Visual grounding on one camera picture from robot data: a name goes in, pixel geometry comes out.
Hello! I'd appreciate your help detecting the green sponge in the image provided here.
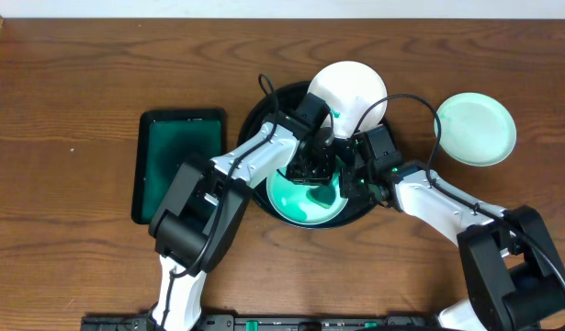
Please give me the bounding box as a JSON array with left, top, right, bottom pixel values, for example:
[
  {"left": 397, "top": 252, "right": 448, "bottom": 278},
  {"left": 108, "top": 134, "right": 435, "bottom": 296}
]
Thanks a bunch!
[{"left": 306, "top": 185, "right": 341, "bottom": 209}]

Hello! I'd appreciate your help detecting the mint green plate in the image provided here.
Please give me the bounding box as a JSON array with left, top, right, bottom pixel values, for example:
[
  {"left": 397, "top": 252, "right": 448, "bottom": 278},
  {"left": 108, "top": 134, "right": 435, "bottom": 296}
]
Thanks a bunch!
[
  {"left": 434, "top": 92, "right": 517, "bottom": 166},
  {"left": 266, "top": 159, "right": 348, "bottom": 226}
]

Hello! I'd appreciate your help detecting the pink white plate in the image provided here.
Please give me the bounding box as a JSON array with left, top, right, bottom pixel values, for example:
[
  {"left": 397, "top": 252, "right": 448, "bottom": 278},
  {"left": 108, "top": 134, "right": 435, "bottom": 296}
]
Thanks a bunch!
[{"left": 308, "top": 61, "right": 388, "bottom": 139}]

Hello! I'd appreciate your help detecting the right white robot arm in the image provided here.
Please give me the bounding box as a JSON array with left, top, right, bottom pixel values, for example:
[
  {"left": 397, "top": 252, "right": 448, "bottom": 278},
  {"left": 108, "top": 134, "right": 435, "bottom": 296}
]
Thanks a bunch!
[{"left": 340, "top": 125, "right": 565, "bottom": 330}]

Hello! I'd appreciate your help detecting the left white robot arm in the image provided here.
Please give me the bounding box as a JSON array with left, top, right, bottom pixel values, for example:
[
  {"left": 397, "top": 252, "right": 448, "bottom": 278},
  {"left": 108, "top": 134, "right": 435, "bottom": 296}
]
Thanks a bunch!
[{"left": 149, "top": 93, "right": 334, "bottom": 330}]

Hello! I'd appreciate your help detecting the black round tray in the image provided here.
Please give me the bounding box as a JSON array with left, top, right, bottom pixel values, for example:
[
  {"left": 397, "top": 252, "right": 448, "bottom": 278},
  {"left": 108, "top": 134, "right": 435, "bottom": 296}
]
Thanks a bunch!
[{"left": 237, "top": 97, "right": 377, "bottom": 229}]

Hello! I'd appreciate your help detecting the black rectangular water tray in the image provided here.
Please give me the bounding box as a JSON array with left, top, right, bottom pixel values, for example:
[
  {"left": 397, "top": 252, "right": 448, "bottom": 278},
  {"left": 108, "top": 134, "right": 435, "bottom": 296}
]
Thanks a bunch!
[{"left": 130, "top": 108, "right": 226, "bottom": 225}]

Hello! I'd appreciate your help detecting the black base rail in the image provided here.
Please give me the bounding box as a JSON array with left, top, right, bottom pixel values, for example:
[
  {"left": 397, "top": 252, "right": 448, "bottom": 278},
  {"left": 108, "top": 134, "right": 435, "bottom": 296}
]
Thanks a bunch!
[{"left": 80, "top": 314, "right": 441, "bottom": 331}]

